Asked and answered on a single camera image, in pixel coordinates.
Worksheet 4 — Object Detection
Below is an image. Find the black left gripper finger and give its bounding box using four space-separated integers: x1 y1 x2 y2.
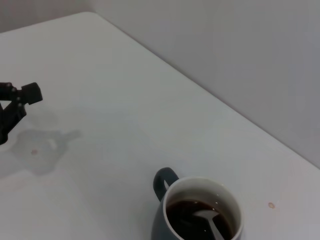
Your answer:
0 81 44 138

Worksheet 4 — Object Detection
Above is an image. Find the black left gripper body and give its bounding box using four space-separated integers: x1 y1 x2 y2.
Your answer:
0 102 10 147

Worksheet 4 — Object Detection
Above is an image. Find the light blue handled spoon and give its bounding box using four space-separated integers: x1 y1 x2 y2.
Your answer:
193 209 226 240

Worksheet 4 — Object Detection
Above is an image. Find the dark grey ceramic cup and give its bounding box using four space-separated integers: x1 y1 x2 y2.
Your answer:
151 166 245 240

